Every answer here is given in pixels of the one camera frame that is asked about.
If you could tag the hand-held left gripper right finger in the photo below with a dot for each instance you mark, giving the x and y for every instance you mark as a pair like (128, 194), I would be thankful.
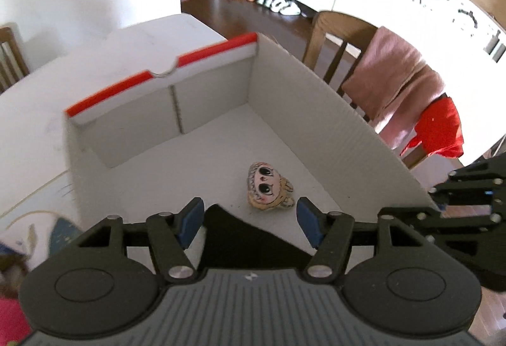
(310, 221)

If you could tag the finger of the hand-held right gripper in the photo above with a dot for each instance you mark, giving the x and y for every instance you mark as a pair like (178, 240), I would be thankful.
(474, 176)
(446, 225)

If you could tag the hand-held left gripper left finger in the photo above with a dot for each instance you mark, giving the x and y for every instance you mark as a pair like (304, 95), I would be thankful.
(191, 221)

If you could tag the cartoon face plush toy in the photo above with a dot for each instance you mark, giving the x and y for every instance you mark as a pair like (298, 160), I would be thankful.
(265, 184)

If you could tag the red and white cardboard box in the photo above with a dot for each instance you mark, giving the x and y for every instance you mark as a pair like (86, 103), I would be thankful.
(130, 125)

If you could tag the red garment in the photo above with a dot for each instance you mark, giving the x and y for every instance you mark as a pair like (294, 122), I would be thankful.
(438, 125)

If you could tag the pink towel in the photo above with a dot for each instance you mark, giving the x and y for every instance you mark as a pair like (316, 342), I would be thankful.
(391, 77)

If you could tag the wooden chair with towel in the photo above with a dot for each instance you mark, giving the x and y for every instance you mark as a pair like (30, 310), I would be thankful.
(336, 26)

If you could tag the wooden slat-back chair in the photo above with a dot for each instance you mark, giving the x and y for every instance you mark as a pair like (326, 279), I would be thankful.
(10, 53)

